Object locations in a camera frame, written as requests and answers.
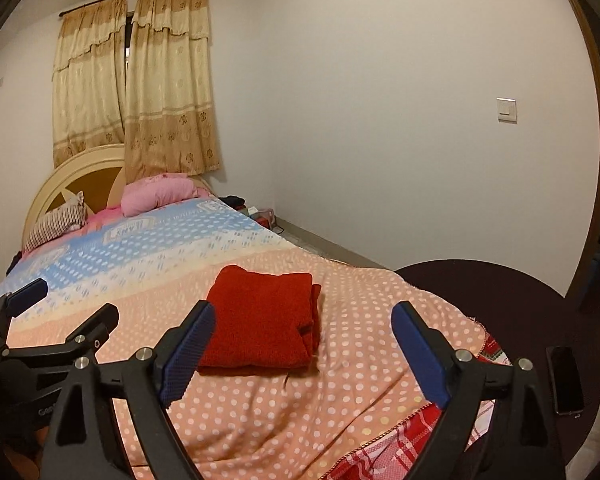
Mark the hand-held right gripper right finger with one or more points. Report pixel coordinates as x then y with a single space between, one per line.
420 355

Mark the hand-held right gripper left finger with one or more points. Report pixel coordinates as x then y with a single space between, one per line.
190 355

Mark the black item on nightstand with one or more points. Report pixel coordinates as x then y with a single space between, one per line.
232 201

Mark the black item beside pillow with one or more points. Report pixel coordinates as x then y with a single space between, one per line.
15 262

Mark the polka dot pastel blanket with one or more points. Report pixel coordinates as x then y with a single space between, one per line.
360 340

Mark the cream round wooden headboard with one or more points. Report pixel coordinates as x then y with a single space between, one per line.
50 185

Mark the white wall switch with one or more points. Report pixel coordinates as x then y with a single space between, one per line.
507 110

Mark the pink box on nightstand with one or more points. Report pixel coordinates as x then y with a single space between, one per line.
266 217

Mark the black smartphone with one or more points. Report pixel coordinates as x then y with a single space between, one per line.
565 380

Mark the pink bed sheet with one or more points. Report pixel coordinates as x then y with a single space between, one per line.
102 220

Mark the pink pillow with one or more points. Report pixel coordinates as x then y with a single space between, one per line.
157 192

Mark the beige floral curtain panel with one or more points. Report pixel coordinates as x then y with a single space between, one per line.
87 85
172 85

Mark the dark round table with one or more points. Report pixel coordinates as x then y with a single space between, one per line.
505 305

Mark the red embroidered knit sweater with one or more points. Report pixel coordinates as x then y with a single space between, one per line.
260 320

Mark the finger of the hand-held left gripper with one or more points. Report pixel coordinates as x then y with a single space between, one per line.
27 293
97 327

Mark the striped pillow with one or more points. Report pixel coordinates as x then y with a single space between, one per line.
55 222

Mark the red plaid bed sheet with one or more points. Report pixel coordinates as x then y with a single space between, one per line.
395 452

